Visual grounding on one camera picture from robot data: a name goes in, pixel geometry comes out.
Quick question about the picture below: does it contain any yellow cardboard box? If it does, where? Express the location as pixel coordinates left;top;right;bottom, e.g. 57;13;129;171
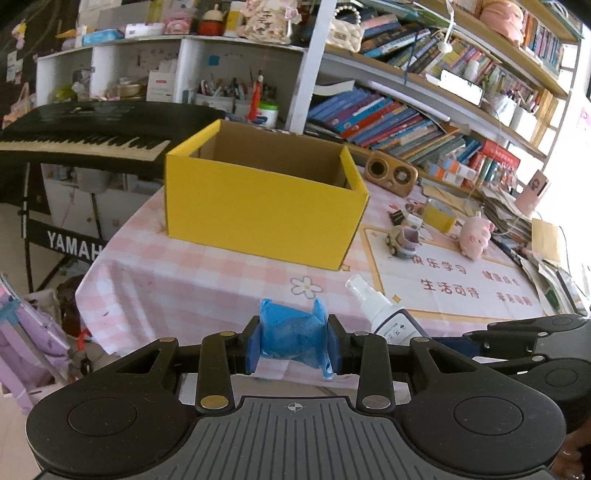
164;120;370;270

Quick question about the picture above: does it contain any stack of papers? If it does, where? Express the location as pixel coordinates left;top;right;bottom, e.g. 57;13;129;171
479;185;590;316

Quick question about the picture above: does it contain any pink checkered tablecloth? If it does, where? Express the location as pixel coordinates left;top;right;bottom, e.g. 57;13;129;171
75;185;549;355

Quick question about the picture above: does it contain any pink pig plush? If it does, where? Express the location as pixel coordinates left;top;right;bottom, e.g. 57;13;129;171
458;216;495;261

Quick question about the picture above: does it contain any black electronic keyboard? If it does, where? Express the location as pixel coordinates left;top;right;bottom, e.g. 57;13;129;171
1;100;225;179

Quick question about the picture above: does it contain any brown retro radio speaker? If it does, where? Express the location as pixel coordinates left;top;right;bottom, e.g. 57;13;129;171
363;151;419;197

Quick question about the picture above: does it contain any white green lidded jar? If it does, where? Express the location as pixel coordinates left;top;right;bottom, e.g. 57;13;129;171
256;101;280;129

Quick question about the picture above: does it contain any brown envelope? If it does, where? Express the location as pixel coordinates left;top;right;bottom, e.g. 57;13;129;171
532;218;568;268

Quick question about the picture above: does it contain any row of leaning books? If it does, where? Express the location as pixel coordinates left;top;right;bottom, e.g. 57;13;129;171
305;86;520;191

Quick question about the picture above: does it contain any white quilted handbag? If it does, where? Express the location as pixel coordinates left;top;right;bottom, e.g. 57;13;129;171
325;5;365;53

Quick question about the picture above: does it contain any red bottle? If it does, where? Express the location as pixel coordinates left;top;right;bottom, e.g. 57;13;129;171
247;71;263;123

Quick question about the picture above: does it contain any pink figure ornament plaque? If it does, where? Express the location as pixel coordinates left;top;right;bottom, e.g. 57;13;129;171
238;0;301;45

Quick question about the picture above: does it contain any grey purple toy car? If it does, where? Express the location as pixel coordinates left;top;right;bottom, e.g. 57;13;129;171
386;225;421;259

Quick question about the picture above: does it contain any white power adapter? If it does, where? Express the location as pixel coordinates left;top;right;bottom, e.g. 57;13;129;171
403;213;424;230

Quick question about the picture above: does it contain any blue wrapper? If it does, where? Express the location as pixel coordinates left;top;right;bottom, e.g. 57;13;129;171
259;299;335;379

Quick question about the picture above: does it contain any yellow tape roll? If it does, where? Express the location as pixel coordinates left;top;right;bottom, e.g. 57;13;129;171
423;199;457;234

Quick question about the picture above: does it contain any white spray bottle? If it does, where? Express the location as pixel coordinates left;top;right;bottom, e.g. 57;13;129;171
346;274;429;346

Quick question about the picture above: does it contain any white bookshelf unit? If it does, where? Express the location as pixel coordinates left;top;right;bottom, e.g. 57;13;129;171
35;1;570;164

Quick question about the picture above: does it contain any black binder clip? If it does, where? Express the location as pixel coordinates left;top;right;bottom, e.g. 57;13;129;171
389;210;406;226

